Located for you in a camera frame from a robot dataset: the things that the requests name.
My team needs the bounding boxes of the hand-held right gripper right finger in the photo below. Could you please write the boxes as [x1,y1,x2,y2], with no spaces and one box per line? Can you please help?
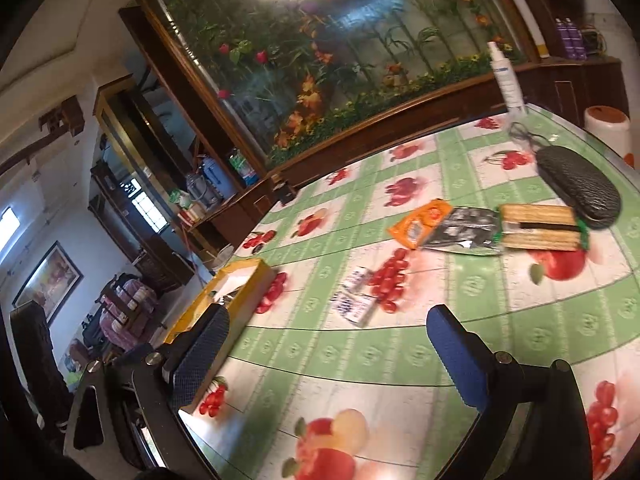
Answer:
[426,304,597,480]

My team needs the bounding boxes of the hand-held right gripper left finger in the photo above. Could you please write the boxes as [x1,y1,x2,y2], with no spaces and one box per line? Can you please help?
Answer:
[65,304,231,468]

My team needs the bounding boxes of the yellow tray with white inside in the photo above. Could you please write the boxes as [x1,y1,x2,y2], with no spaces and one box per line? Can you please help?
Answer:
[165,258,277,346]

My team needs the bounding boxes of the small blue white packet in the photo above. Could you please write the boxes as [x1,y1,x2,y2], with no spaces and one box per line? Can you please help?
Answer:
[332,287,379,329]
[348,269,375,292]

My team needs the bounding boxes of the green fruit print tablecloth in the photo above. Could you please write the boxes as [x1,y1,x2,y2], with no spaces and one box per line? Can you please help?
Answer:
[177,105,640,480]

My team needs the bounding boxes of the chair with striped cloth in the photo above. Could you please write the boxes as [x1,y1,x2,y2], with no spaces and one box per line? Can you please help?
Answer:
[82,272,161,356]

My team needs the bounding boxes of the silver foil snack packet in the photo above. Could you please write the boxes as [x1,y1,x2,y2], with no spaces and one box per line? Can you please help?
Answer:
[420,206,503,256]

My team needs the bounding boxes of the orange snack packet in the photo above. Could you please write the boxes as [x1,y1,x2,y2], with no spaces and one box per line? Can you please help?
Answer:
[388,199,453,250]

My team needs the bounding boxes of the wooden side cabinet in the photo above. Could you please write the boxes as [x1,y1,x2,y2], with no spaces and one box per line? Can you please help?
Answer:
[180,175,281,261]

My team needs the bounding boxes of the green white bag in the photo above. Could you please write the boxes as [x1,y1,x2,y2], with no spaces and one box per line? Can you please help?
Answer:
[170,190,206,226]

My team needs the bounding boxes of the cracker packet with green ends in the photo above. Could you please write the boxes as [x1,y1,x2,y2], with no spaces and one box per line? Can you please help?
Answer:
[492,203,591,253]

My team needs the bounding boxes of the grey thermos jug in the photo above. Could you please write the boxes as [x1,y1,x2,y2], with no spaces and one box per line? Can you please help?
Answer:
[185,172,208,206]

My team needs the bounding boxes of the blue thermos flask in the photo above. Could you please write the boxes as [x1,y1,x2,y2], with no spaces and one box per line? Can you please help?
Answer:
[199,155,226,196]

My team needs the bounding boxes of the green label plastic bottle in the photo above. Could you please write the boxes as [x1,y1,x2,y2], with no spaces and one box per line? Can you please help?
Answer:
[229,149,258,186]

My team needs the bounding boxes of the black glasses case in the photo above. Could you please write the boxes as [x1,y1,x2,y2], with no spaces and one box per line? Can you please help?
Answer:
[536,146,622,230]

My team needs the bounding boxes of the black eyeglasses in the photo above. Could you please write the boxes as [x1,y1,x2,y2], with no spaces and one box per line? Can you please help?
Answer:
[507,121,551,151]

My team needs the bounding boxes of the white container with orange lid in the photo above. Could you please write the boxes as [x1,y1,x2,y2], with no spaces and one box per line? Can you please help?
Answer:
[584,106,631,156]

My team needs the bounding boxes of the white spray bottle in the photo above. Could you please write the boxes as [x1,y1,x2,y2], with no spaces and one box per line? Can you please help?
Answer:
[487,41,526,113]

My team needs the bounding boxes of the glass flower display cabinet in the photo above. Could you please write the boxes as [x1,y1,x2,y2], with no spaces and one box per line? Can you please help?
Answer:
[120,0,551,171]

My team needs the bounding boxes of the purple bottle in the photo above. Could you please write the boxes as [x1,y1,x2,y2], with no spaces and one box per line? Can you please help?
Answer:
[554,18,574,61]
[565,18,587,59]

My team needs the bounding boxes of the white yellow pole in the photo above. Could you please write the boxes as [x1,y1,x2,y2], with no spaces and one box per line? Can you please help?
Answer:
[487,0,551,61]

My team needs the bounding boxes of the framed wall painting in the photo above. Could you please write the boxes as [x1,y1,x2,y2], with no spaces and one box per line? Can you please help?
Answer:
[12,241,83,326]

